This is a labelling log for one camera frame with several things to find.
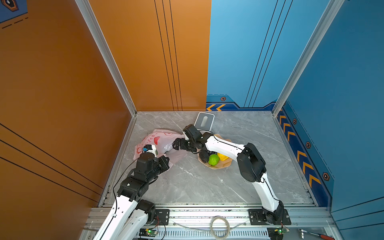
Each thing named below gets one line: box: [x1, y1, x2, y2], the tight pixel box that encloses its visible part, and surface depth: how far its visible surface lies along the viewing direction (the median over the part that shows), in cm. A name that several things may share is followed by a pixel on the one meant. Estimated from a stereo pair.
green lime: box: [208, 154, 220, 166], surface depth 89 cm
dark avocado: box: [199, 149, 209, 163], surface depth 89 cm
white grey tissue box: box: [194, 111, 215, 131], surface depth 111 cm
